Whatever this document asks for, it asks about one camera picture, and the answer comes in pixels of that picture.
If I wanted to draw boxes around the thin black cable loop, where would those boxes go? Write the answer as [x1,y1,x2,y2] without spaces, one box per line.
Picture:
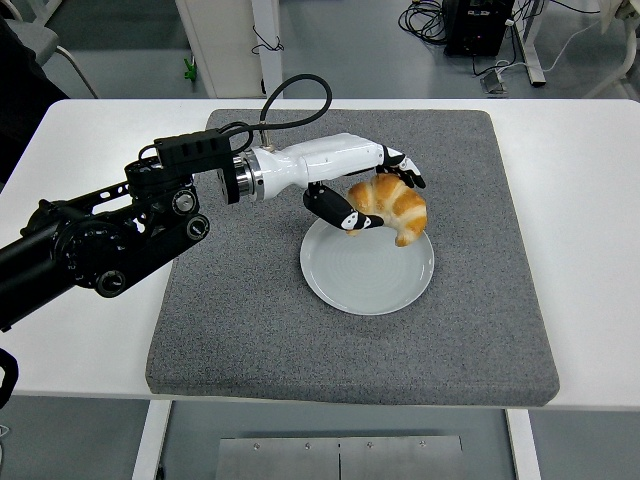
[251,24,285,56]

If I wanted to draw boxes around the grey speckled mat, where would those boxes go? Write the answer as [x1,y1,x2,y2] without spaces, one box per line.
[145,108,561,410]

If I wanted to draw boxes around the golden croissant bread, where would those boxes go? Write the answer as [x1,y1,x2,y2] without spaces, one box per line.
[346,172,429,248]

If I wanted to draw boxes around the person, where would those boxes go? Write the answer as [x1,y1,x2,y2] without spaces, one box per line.
[0,17,70,189]

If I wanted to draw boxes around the white chair base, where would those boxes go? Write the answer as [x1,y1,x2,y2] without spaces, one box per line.
[582,0,640,100]

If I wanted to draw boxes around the white panel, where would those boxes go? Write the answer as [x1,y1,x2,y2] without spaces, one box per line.
[174,0,264,99]

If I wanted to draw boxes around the black computer case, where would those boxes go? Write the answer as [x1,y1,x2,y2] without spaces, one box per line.
[443,0,516,57]

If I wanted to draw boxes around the white desk leg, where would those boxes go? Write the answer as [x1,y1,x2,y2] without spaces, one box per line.
[512,0,547,89]

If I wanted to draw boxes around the grey chair white legs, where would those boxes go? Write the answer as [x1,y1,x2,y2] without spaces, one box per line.
[0,19,99,100]

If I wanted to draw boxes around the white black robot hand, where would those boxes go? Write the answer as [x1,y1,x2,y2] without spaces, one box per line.
[251,132,428,237]

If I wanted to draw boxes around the grey metal plate with screws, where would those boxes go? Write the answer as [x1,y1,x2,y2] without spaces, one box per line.
[215,434,466,480]

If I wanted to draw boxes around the white cable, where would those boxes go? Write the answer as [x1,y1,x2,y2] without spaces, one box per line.
[494,17,609,76]

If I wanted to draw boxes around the white post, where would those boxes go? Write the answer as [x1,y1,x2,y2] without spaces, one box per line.
[251,0,284,100]

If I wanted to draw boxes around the black cable tangle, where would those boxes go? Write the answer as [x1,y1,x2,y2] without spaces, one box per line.
[398,0,449,46]

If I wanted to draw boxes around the grey foot pedal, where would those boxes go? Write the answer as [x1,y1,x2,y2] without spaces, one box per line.
[480,69,510,96]

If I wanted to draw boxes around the light grey round plate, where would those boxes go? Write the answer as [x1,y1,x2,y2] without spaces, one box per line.
[299,215,435,317]

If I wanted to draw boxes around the white table leg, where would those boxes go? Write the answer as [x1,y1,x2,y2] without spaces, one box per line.
[504,408,543,480]
[130,399,174,480]

